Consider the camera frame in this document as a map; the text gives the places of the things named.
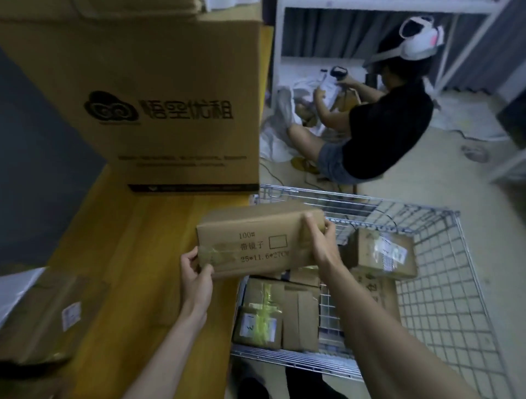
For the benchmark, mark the person's legs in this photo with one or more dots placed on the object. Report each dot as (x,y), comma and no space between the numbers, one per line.
(296,386)

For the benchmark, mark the person's left thumb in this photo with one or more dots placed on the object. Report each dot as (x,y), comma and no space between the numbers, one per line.
(208,272)

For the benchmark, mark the grey curtain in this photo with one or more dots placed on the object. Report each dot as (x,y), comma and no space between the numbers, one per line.
(328,33)

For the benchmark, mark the person's right hand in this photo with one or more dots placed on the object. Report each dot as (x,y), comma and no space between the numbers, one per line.
(326,255)

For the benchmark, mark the taped brown cardboard box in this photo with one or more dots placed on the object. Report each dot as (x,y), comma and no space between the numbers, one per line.
(254,242)

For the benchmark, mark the cardboard box with yellow tape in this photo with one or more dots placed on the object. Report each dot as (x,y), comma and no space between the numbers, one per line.
(259,316)

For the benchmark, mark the black hand controller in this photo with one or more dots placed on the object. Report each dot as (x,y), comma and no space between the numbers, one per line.
(338,73)

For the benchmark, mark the person's right thumb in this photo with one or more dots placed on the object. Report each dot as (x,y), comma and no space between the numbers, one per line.
(310,228)

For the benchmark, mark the flat cardboard box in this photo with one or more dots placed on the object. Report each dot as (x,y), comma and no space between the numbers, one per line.
(298,276)

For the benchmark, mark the white plastic mailer bag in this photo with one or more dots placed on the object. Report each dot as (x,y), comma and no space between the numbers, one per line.
(16,287)

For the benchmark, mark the brown parcel with small label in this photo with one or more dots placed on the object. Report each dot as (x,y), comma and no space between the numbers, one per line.
(45,316)

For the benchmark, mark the cardboard box with white label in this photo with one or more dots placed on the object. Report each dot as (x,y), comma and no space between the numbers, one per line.
(384,253)

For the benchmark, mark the large printed cardboard box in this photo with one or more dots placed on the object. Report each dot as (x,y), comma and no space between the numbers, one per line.
(156,94)

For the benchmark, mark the person's left forearm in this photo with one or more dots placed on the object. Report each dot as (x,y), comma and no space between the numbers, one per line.
(170,353)

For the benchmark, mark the white woven sack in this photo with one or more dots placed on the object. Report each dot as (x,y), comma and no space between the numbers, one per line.
(287,111)

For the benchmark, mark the white headset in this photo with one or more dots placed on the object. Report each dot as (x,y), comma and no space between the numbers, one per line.
(417,39)

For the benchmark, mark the cardboard box with dark print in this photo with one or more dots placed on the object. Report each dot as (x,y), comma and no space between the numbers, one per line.
(376,294)

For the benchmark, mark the person's left hand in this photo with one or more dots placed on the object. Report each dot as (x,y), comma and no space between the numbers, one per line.
(195,287)

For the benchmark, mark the person's right forearm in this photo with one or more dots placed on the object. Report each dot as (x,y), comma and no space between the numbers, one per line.
(382,345)

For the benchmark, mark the yellow slipper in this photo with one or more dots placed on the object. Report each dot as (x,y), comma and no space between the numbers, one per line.
(305,164)

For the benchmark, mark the plain narrow cardboard box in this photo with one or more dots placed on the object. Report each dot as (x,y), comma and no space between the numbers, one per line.
(301,318)

